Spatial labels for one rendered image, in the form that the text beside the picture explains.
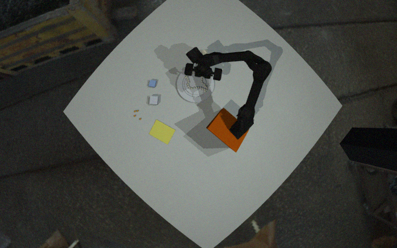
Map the small blue block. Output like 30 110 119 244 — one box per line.
149 80 156 88

